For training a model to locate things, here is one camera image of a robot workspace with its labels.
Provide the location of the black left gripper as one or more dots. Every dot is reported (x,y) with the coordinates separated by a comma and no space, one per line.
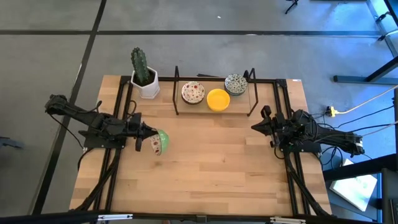
(132,130)

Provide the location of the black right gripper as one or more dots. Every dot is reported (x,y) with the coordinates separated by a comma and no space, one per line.
(275,127)

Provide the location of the green bowl red-floral inside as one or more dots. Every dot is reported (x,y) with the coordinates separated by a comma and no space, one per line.
(164,140)
(193,91)

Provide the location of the blue-green patterned mini bowl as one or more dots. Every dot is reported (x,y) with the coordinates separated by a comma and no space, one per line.
(236,83)

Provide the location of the yellow plastic mini bowl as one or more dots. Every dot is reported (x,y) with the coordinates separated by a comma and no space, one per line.
(218,99)

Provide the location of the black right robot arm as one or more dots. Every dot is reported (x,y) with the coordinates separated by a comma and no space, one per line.
(329,137)

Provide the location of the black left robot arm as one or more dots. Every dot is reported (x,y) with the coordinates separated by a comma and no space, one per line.
(93,119)

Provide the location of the black rack with wooden shelf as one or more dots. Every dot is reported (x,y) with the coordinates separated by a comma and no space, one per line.
(236,107)

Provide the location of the green cactus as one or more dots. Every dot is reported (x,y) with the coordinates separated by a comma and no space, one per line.
(140,65)

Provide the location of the yellow power strip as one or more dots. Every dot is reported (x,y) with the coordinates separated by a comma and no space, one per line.
(331,111)

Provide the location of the black side table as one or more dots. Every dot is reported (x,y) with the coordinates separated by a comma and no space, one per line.
(357,168)

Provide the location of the white flat box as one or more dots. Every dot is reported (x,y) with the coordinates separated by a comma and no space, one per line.
(354,186)

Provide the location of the black front crossbeam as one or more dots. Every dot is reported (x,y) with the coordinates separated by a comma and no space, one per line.
(62,217)

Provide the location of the dark grey floor object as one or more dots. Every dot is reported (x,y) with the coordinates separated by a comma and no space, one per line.
(11,143)

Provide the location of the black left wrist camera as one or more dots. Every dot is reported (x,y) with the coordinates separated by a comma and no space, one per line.
(129,118)

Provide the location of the black aluminium table frame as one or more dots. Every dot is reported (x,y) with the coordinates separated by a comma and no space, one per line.
(166,79)

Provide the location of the silver metal bracket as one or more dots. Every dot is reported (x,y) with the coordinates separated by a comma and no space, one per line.
(287,220)
(115,216)

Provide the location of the dark desk leg frame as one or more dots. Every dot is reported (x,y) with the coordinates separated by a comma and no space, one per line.
(357,79)

